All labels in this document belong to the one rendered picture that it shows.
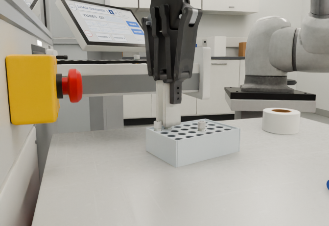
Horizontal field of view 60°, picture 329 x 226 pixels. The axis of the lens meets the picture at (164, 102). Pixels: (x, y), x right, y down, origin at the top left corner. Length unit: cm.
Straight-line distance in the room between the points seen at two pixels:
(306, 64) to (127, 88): 70
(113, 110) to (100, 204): 136
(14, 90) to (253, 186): 28
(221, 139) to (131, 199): 18
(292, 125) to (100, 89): 37
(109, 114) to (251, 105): 88
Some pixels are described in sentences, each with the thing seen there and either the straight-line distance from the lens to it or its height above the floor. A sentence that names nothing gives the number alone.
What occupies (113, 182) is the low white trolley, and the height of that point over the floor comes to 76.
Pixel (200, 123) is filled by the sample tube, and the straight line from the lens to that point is 44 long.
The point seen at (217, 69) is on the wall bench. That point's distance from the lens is 395.
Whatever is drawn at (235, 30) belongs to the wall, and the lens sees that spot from 485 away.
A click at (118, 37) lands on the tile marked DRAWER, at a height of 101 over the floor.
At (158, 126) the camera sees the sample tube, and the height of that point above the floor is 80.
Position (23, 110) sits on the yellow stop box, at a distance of 32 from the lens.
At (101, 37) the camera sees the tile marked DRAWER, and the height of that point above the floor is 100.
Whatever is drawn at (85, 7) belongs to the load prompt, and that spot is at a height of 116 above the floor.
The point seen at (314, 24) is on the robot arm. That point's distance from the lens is 104.
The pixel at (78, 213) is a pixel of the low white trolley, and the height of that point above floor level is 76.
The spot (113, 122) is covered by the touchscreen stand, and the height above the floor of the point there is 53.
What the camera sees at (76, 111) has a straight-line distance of 241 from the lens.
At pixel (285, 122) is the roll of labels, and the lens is 59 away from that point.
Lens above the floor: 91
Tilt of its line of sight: 9 degrees down
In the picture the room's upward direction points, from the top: straight up
